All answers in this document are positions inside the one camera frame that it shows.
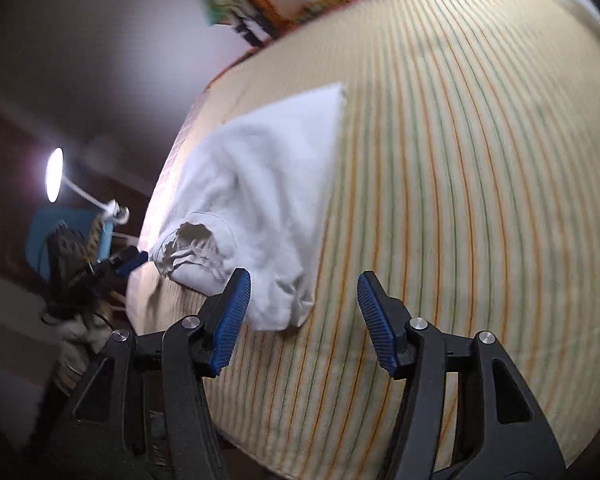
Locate white t-shirt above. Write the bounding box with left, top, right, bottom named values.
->
left=149, top=82, right=349, bottom=332

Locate white clip desk lamp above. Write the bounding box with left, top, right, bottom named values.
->
left=44, top=147, right=131, bottom=227

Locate blue chair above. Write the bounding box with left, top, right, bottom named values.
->
left=24, top=207, right=115, bottom=282

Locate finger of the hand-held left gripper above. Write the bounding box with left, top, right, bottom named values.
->
left=111, top=249, right=150, bottom=277

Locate yellow striped bed sheet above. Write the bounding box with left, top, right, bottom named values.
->
left=127, top=0, right=600, bottom=477

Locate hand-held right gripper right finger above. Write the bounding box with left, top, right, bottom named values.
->
left=356, top=270, right=568, bottom=480

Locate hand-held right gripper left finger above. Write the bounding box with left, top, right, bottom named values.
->
left=45, top=267, right=253, bottom=480

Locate pink checked bed sheet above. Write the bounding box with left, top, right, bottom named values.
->
left=126, top=87, right=241, bottom=323

